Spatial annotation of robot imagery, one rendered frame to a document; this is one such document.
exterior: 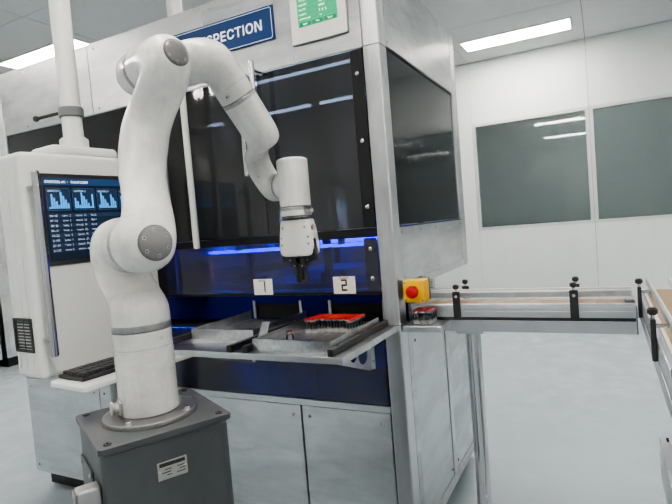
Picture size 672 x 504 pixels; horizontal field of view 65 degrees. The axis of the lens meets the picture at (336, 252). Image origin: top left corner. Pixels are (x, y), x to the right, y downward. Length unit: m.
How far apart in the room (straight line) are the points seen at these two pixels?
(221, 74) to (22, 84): 1.82
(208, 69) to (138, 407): 0.75
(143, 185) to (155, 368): 0.37
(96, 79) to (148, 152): 1.47
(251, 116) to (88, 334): 1.08
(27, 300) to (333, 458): 1.18
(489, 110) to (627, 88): 1.37
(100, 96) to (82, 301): 0.96
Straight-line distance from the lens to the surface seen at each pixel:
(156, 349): 1.14
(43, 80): 2.89
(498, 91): 6.42
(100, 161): 2.12
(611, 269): 6.24
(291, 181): 1.38
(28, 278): 1.98
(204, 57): 1.30
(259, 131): 1.34
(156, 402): 1.17
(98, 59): 2.61
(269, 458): 2.18
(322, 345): 1.45
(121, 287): 1.18
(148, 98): 1.17
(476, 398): 1.90
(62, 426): 3.04
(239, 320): 2.08
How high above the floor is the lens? 1.23
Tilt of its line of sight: 3 degrees down
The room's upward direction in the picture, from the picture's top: 5 degrees counter-clockwise
